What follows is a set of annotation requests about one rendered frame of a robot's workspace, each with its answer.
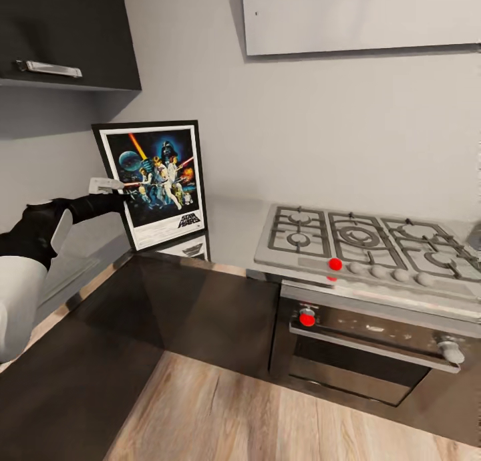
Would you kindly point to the drop in sink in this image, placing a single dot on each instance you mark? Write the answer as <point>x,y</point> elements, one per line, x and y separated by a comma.
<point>64,269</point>

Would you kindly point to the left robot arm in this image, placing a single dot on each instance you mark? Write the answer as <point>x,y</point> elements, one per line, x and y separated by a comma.
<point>26,252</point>

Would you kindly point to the range hood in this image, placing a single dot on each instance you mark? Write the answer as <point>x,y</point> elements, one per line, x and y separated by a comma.
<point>299,26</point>

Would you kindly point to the burner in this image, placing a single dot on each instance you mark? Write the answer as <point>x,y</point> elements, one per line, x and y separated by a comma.
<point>414,254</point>

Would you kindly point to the cabinet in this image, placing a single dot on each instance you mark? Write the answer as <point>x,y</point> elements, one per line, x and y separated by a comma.
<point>83,45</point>

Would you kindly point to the oven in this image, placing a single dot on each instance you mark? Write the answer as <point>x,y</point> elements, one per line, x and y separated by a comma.
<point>386,359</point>

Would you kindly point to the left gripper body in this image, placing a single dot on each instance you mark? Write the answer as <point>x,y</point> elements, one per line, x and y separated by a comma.
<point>105,203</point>

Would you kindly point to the poster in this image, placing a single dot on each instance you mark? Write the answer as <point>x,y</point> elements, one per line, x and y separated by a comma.
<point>161,167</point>

